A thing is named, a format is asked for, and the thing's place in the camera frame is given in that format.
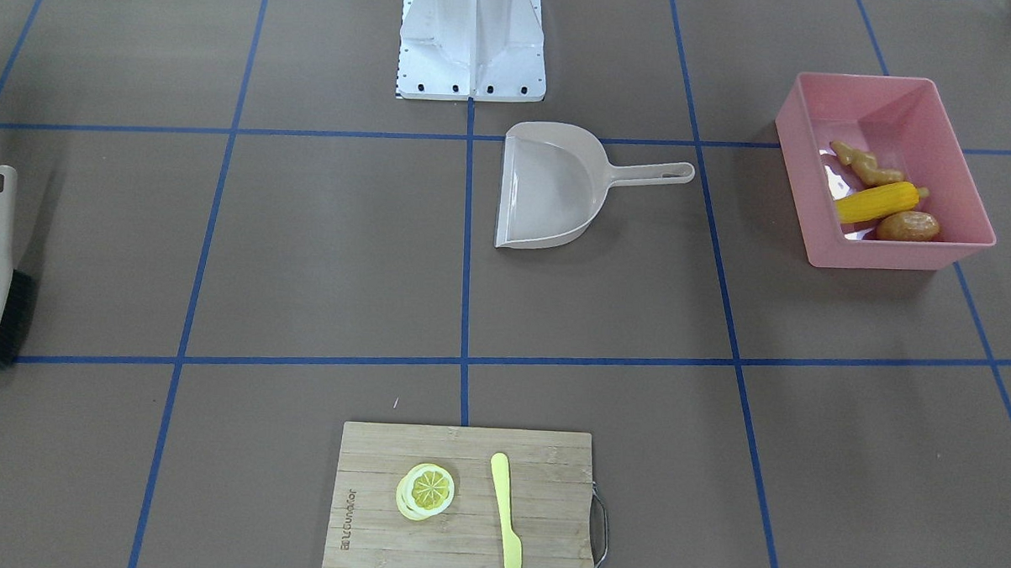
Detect yellow plastic knife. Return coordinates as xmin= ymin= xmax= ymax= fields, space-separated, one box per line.
xmin=489 ymin=452 xmax=524 ymax=568

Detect toy ginger root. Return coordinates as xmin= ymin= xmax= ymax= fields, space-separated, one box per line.
xmin=830 ymin=140 xmax=908 ymax=188

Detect beige hand brush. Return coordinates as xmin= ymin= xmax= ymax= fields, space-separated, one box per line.
xmin=0 ymin=166 xmax=35 ymax=371

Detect bamboo cutting board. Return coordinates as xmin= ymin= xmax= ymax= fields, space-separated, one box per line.
xmin=321 ymin=422 xmax=598 ymax=568

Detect brown toy potato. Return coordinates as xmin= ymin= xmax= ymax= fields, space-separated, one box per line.
xmin=874 ymin=211 xmax=941 ymax=242

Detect yellow toy corn cob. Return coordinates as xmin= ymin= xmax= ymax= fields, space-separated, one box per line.
xmin=834 ymin=181 xmax=931 ymax=224

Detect pink plastic bin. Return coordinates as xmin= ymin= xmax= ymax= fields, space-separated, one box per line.
xmin=775 ymin=72 xmax=997 ymax=270

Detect beige plastic dustpan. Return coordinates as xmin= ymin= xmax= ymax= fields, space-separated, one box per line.
xmin=494 ymin=121 xmax=695 ymax=250

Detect white camera stand column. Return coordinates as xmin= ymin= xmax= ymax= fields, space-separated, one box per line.
xmin=394 ymin=0 xmax=548 ymax=103

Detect yellow lemon slices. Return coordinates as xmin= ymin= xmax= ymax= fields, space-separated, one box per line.
xmin=395 ymin=464 xmax=456 ymax=522

